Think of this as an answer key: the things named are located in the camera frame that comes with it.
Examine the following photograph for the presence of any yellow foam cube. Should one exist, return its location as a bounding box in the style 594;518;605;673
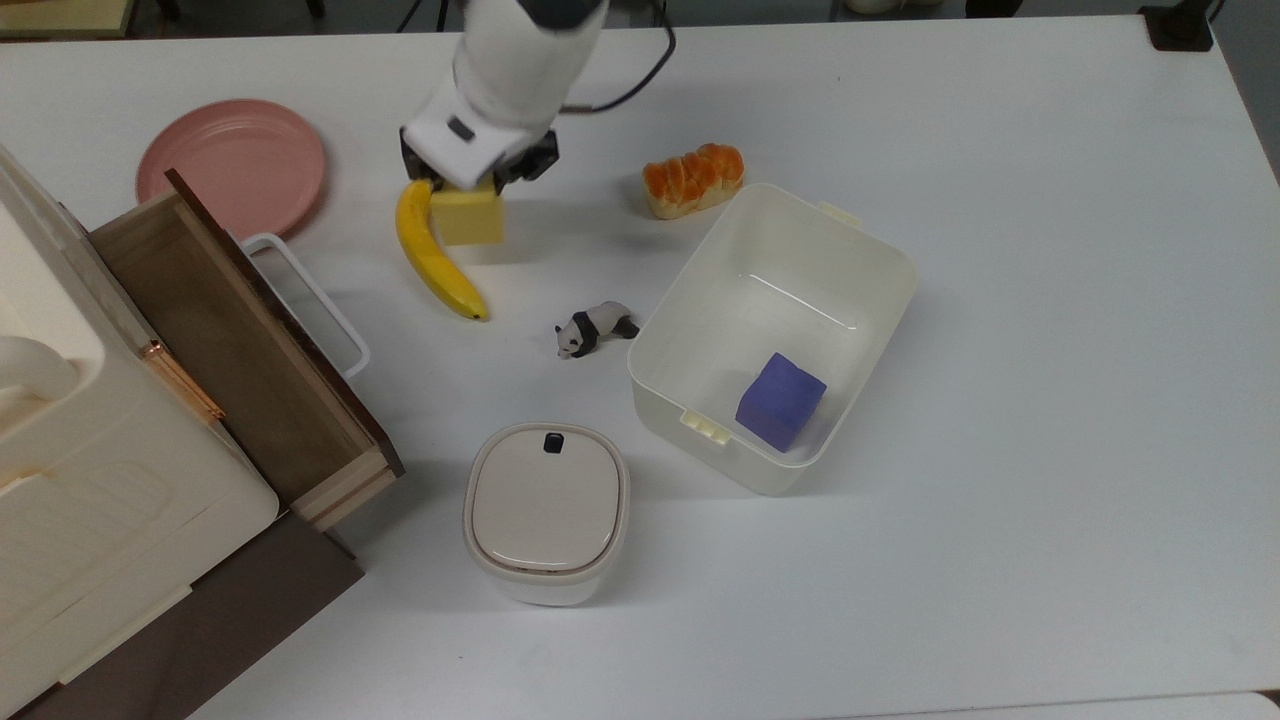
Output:
429;176;507;247

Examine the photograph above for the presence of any open white plastic box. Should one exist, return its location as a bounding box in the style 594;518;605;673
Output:
627;182;919;497

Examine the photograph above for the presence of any purple foam cube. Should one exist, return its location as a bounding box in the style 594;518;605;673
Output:
735;352;828;453

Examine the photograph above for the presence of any yellow banana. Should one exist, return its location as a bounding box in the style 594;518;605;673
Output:
395;179;491;322

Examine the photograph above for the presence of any orange glazed bread loaf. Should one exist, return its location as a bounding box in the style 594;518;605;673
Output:
643;143;746;221

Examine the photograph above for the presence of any small panda figurine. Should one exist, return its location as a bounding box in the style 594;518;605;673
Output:
555;301;641;360

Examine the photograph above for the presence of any pink round plate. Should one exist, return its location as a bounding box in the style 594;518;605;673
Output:
136;98;328;241

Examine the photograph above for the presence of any open wooden drawer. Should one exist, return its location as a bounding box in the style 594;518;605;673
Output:
88;168;406;532

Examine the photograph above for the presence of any white container with beige lid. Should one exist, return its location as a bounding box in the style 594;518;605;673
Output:
462;422;631;607

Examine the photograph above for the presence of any yellow wooden board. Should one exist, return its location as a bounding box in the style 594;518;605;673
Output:
0;0;139;41

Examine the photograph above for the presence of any cream storage cabinet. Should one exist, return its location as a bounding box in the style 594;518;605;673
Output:
0;145;281;717

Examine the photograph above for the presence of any dark brown cabinet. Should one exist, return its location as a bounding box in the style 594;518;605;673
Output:
8;508;366;720

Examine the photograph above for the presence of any black table clamp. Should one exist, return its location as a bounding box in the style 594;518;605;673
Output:
1139;0;1226;53

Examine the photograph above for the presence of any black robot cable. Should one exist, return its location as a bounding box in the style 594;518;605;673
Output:
558;0;678;114

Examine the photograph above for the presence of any white plastic handle frame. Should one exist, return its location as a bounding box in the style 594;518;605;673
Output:
240;233;372;380

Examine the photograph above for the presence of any copper drawer handle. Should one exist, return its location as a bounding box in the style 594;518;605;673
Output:
139;339;226;424

